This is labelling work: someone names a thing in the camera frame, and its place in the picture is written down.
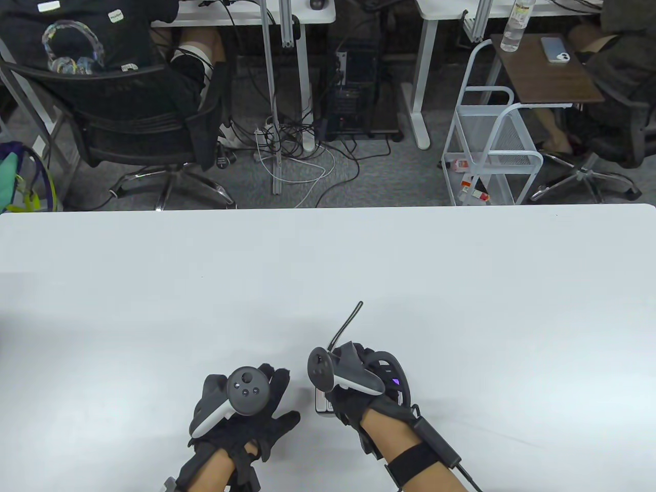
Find green yellow bag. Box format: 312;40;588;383
0;142;58;213

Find white cable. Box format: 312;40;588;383
256;143;336;208

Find white office desk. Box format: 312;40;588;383
151;0;336;152
402;0;605;151

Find black elastic wrist strap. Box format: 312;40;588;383
384;442;446;485

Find bundle of black cables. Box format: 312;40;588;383
220;0;395;208

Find person's right hand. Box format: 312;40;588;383
326;342;420;427

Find brown wooden side table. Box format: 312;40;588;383
490;33;606;106

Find black mesh office chair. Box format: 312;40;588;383
0;59;239;211
530;77;656;203

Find grey metal rack frame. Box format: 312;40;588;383
0;38;80;177

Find black computer tower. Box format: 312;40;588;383
322;38;382;140

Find person's left forearm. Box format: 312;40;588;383
177;446;239;492

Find light blue smartphone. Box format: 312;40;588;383
541;37;572;64

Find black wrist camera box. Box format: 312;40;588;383
413;416;462;468

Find short aluminium profile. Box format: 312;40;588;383
279;0;299;49
463;0;494;43

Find thin black camera cable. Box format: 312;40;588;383
455;463;483;492

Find white metal mesh cart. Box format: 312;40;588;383
441;40;544;206

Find clear plastic water bottle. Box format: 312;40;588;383
500;0;536;53

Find tall aluminium profile post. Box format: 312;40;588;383
259;0;283;195

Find white power strip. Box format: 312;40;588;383
254;117;281;154

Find person's left hand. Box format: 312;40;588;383
187;363;301;462

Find person's right forearm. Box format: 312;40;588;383
361;407;475;492

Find black lanyard cord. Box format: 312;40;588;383
330;301;364;346

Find grey white handheld controller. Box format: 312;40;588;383
191;366;271;437
307;346;385;395

